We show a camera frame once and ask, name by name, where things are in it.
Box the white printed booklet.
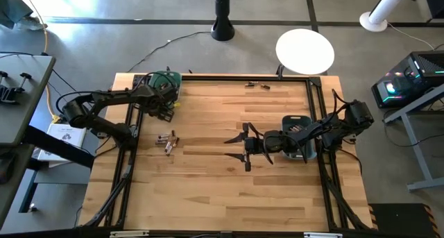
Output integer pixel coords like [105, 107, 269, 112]
[36, 122, 87, 162]

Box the black bench clamp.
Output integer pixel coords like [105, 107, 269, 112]
[0, 70, 33, 105]

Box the white floor cable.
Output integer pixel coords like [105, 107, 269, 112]
[386, 22, 434, 51]

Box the grey side table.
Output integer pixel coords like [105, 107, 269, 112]
[0, 53, 56, 148]

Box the yellow cable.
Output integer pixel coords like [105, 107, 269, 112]
[20, 0, 60, 124]

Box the black aluminium table frame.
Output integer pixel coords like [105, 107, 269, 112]
[81, 71, 374, 234]

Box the white floor stand pole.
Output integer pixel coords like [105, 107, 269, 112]
[359, 0, 413, 33]

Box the black pole base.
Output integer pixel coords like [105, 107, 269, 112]
[210, 0, 236, 42]

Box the black box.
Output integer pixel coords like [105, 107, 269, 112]
[422, 0, 444, 20]

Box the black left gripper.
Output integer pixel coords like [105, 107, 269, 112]
[138, 82, 178, 123]

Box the silver metal bracket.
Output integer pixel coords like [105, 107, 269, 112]
[304, 232, 343, 238]
[110, 230, 150, 238]

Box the blue plastic bin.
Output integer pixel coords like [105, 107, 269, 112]
[280, 115, 317, 161]

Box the black floor cable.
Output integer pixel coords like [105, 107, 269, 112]
[126, 31, 212, 74]

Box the dark desk top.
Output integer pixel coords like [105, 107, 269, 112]
[0, 144, 35, 228]

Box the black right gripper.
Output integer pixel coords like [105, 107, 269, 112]
[224, 122, 289, 172]

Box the black table support beam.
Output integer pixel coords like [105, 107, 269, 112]
[22, 126, 95, 169]

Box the green plastic bin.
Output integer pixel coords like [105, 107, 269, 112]
[148, 70, 183, 105]

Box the grey metal desk frame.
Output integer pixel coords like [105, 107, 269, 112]
[381, 85, 444, 193]

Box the black computer with coloured lights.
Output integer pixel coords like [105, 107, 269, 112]
[370, 50, 444, 110]

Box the black case with yellow stripes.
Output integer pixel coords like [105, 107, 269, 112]
[367, 203, 440, 238]

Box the white round stool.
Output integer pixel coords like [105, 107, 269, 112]
[275, 28, 336, 76]

